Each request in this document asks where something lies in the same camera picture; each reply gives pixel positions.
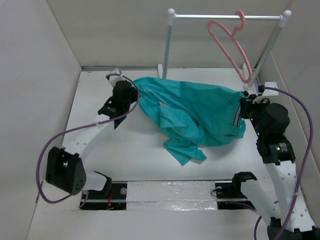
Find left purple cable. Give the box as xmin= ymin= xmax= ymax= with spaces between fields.
xmin=36 ymin=73 xmax=140 ymax=205

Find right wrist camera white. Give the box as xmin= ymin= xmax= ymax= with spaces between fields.
xmin=253 ymin=81 xmax=279 ymax=103

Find purple cable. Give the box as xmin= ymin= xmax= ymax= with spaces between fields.
xmin=253 ymin=86 xmax=315 ymax=240
xmin=36 ymin=73 xmax=140 ymax=205

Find white metal clothes rack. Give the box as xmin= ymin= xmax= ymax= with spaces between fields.
xmin=157 ymin=8 xmax=293 ymax=96

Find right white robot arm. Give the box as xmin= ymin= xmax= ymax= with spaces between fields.
xmin=231 ymin=95 xmax=320 ymax=240

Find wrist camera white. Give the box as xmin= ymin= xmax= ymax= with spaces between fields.
xmin=106 ymin=68 xmax=124 ymax=88
xmin=253 ymin=81 xmax=279 ymax=103

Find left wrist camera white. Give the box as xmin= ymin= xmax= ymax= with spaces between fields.
xmin=106 ymin=68 xmax=124 ymax=88

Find pink plastic hanger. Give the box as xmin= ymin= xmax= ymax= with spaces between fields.
xmin=207 ymin=10 xmax=253 ymax=84

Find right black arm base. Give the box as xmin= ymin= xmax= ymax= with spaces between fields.
xmin=210 ymin=181 xmax=256 ymax=211

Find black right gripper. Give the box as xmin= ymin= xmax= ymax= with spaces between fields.
xmin=240 ymin=93 xmax=271 ymax=138

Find teal trousers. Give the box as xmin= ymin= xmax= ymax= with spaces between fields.
xmin=135 ymin=77 xmax=246 ymax=166

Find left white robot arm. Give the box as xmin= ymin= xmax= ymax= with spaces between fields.
xmin=45 ymin=80 xmax=138 ymax=199

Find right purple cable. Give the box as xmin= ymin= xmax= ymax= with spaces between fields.
xmin=253 ymin=86 xmax=315 ymax=240

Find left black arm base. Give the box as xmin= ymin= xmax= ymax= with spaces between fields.
xmin=79 ymin=181 xmax=128 ymax=211

